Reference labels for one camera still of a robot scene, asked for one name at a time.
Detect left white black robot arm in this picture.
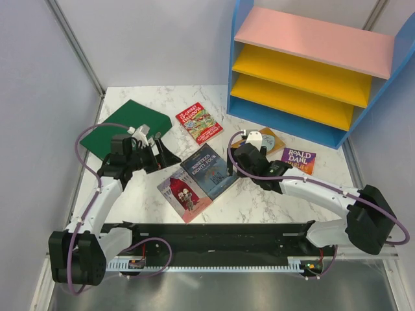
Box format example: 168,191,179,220
48,134,181,286

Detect orange Hello book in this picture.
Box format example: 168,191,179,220
230,126,287,156

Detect colourful wooden bookshelf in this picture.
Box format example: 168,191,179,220
227,1,414,149

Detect blue Nineteen Eighty-Four book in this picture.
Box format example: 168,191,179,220
180,143,239,201

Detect white slotted cable duct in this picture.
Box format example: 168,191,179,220
106,257,323,273

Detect aluminium corner post right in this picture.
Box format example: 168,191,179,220
362,0,389,31

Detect purple Roald Dahl book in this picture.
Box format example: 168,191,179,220
281,147,316,175

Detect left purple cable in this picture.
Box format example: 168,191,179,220
66,122,130,296

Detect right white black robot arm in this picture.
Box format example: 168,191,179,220
228,143,395,255

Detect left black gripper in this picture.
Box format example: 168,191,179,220
126,138,180,174

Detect red and pink castle book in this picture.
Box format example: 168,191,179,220
158,168,213,224

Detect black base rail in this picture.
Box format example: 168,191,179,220
100,222,338,268

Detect aluminium corner post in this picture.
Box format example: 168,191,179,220
45,0,106,98
362,0,389,31

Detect red Treehouse book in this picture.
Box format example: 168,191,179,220
176,102,223,146

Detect green lever arch binder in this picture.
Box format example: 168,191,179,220
80,100,172,160

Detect aluminium corner post left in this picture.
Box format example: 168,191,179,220
45,0,106,98

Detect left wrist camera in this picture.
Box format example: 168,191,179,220
127,124,155,149

